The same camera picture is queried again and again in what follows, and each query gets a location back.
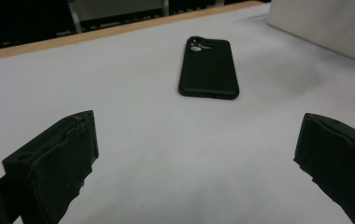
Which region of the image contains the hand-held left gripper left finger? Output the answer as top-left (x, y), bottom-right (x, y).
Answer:
top-left (2, 109), bottom-right (100, 224)

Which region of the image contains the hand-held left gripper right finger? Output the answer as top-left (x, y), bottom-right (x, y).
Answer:
top-left (292, 112), bottom-right (355, 224)

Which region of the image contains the white plastic bin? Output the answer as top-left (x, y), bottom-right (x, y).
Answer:
top-left (266, 0), bottom-right (355, 68)

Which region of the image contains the black phone case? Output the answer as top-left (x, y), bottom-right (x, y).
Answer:
top-left (177, 35), bottom-right (240, 101)

